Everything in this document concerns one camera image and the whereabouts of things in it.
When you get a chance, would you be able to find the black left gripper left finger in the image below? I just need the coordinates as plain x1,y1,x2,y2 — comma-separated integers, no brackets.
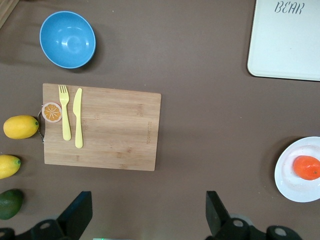
0,191,93,240

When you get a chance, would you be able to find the yellow lemon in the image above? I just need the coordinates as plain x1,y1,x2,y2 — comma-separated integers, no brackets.
3,115,40,140
0,154,22,180

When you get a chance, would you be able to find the toy orange slice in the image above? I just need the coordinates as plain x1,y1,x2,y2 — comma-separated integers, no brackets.
41,101,63,124

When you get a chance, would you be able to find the orange fruit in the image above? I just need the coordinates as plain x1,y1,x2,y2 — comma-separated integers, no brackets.
292,155,320,181

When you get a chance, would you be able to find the blue bowl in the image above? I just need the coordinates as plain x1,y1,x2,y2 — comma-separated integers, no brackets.
39,10,97,69

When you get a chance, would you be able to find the yellow plastic knife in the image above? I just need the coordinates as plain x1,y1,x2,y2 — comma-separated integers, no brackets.
72,87,84,149

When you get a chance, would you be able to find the wooden cutting board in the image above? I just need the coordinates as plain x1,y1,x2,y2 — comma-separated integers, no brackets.
37,83,162,172

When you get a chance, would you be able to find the green avocado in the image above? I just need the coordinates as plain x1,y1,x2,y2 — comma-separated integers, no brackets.
0,188,25,221

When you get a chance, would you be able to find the white round plate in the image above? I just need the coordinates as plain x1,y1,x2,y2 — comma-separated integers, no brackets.
273,136,320,203

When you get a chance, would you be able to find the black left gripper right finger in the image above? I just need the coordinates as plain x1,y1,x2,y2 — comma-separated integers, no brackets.
204,191,301,240

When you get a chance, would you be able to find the cream bear print tray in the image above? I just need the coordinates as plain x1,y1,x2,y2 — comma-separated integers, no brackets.
246,0,320,82

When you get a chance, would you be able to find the yellow plastic fork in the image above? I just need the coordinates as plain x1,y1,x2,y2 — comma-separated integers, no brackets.
58,84,72,142

